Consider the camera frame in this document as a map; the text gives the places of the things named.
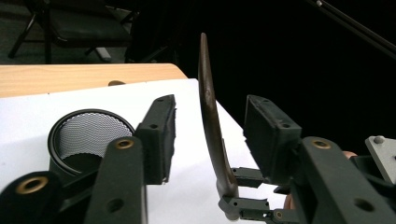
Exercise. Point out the dark brown spatula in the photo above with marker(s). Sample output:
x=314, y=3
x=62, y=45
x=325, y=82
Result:
x=211, y=124

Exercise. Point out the light wooden table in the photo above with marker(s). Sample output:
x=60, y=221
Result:
x=62, y=77

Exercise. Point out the black mesh pen cup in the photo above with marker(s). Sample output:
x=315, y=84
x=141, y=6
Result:
x=84, y=137

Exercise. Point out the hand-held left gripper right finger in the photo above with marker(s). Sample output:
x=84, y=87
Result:
x=271, y=140

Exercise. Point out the black frame stand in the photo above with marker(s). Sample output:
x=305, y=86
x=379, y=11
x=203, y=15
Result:
x=358, y=28

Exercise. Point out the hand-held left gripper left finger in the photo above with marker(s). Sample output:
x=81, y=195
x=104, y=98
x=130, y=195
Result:
x=157, y=140

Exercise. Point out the white board sheet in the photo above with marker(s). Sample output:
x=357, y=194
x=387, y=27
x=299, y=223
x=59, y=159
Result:
x=190, y=140

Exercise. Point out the black folding chair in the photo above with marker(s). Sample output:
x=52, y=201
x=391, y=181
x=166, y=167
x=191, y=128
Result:
x=87, y=31

